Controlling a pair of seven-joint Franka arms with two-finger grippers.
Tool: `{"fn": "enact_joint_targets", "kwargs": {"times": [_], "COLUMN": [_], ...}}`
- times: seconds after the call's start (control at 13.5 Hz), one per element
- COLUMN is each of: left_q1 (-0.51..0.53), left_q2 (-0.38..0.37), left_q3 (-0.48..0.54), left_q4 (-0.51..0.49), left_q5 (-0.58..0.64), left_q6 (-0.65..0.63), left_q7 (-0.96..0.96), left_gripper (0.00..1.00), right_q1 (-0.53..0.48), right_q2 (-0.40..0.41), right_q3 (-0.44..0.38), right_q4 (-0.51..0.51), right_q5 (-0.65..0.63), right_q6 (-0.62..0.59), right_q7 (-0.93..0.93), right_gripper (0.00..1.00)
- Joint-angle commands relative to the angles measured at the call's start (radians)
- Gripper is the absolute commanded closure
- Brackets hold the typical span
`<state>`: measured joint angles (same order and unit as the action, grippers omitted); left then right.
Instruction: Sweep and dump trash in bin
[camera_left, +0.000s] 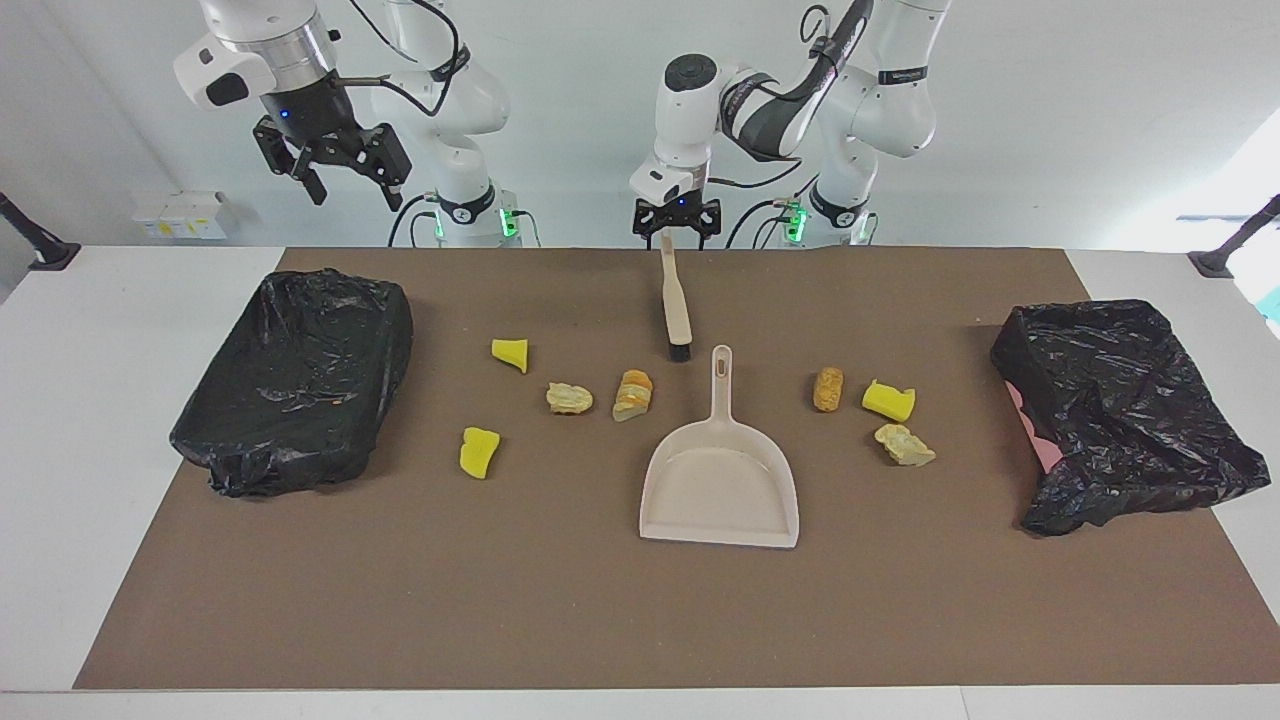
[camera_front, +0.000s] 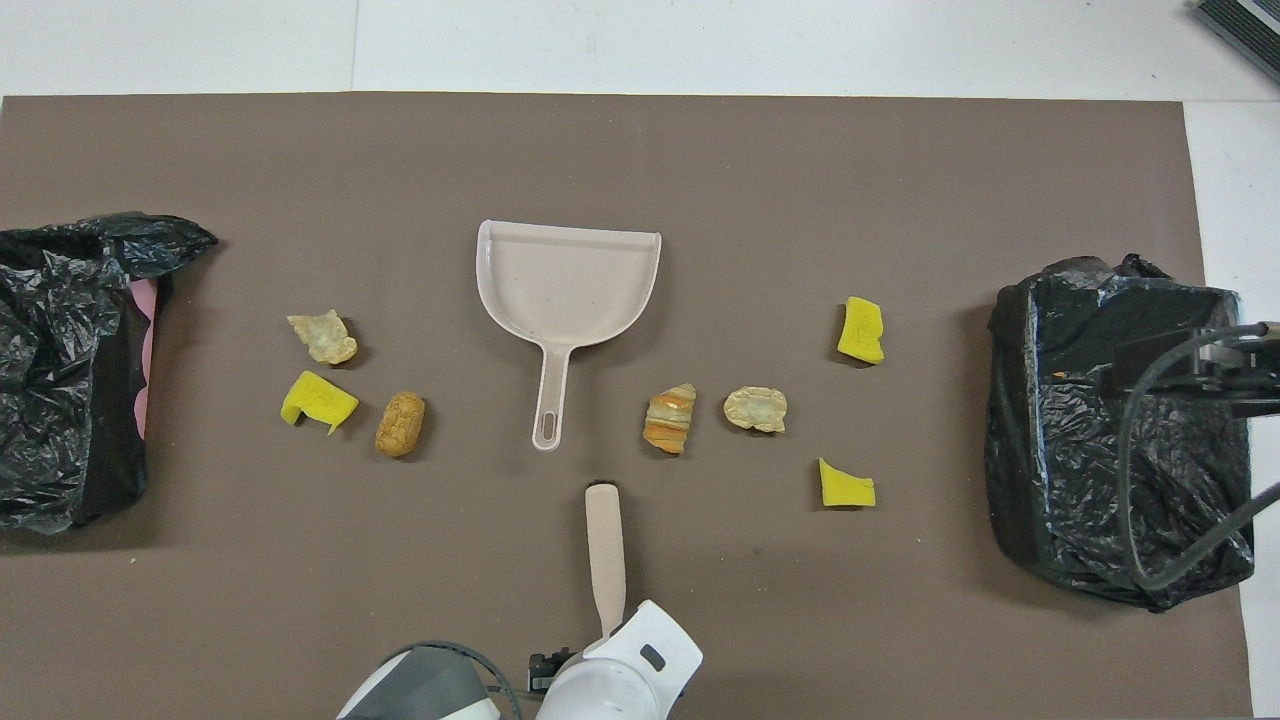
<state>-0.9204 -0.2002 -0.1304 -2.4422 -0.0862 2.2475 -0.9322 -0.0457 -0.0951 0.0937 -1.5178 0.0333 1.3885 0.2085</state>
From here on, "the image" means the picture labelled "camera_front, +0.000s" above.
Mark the brown bread roll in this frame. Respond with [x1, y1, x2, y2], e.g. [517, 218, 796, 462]
[374, 391, 427, 459]

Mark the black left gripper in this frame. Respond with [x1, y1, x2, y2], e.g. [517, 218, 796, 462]
[528, 648, 576, 693]

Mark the black bag-covered bin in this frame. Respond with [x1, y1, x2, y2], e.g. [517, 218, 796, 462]
[984, 253, 1257, 614]

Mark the beige plastic dustpan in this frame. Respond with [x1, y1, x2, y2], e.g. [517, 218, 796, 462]
[476, 220, 663, 453]

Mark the striped orange croissant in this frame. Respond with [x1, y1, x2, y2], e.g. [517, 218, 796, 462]
[641, 383, 698, 456]

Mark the brown table mat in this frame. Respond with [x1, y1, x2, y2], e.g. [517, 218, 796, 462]
[0, 93, 1253, 720]

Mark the pink plastic bin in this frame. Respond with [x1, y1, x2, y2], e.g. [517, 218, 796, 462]
[130, 280, 161, 441]

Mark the yellow sponge piece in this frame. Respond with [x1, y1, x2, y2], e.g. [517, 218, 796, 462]
[818, 457, 877, 509]
[280, 370, 361, 437]
[836, 296, 886, 366]

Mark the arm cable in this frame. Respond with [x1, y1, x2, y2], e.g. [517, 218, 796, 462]
[1115, 320, 1280, 591]
[400, 640, 523, 720]

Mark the pale flaky pastry piece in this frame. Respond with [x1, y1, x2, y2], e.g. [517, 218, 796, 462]
[286, 310, 359, 366]
[722, 386, 789, 435]

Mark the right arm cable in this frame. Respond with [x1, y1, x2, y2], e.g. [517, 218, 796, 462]
[1115, 320, 1280, 591]

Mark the beige hand brush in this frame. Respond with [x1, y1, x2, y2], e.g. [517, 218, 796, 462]
[584, 478, 629, 641]

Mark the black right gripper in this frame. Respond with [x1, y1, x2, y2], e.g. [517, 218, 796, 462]
[1110, 320, 1280, 416]

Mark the black plastic trash bag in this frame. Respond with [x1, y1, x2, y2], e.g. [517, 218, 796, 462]
[0, 212, 219, 536]

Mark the dark ribbed grille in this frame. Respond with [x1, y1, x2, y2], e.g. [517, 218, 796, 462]
[1192, 0, 1280, 86]

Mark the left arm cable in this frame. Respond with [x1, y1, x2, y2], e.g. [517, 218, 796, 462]
[400, 640, 523, 720]

